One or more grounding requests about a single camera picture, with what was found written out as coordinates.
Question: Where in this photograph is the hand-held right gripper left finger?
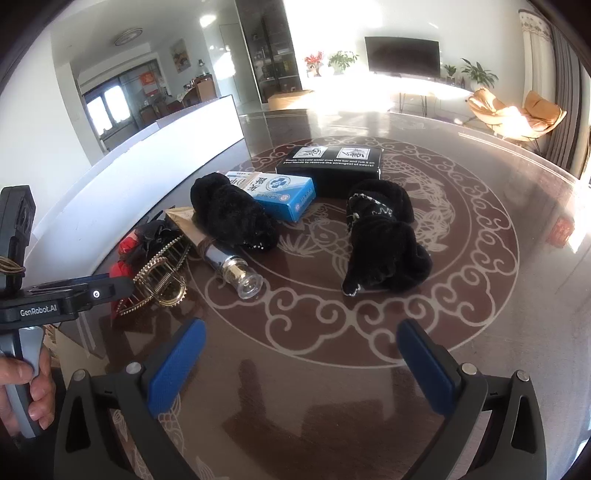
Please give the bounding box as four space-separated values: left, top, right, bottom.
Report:
53 318 207 480

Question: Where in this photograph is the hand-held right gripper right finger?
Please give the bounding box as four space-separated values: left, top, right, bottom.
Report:
396 318 552 480

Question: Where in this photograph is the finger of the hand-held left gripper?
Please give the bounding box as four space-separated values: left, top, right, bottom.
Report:
76 274 136 311

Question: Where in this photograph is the black fuzzy cloth bundle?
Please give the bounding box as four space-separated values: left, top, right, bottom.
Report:
342 179 433 296
191 172 280 253

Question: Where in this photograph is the patterned brown desktop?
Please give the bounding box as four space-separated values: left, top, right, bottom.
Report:
55 108 591 480

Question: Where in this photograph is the person's left hand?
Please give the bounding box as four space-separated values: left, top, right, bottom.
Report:
0 356 56 437

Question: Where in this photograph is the gold metal hair clip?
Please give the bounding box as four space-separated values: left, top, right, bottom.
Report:
117 233 190 315

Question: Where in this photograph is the brown paper packet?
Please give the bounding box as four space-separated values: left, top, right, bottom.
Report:
164 208 213 250

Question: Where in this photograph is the small glass bottle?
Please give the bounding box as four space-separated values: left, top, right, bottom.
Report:
203 244 263 301

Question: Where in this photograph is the white low partition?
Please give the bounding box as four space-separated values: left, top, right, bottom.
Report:
28 95 245 287

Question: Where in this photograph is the blue and white box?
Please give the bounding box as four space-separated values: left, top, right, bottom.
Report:
225 171 317 224

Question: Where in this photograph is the black printed box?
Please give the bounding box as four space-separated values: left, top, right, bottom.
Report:
276 147 385 199

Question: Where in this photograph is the wooden side cabinet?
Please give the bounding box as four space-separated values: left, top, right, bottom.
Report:
194 74 218 103

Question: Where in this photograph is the cardboard box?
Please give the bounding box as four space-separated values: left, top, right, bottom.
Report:
268 90 315 110

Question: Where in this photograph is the orange lounge chair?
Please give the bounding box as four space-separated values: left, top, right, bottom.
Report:
466 88 514 134
501 90 568 149

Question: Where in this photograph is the white television console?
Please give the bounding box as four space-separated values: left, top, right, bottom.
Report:
305 74 476 101

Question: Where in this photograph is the dark glass display cabinet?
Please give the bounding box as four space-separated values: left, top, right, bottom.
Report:
235 0 303 104

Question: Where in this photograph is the large green potted plant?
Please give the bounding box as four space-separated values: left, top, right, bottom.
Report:
461 58 499 90

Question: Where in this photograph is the black flat television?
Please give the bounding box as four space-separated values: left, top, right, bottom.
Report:
364 36 441 77

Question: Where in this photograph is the grey and beige curtain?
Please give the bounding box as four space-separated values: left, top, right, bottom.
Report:
517 7 591 181

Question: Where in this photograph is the green leafy potted plant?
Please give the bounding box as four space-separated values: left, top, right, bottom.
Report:
328 51 360 75

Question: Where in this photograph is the framed wall painting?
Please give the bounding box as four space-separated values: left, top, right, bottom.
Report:
170 39 191 71

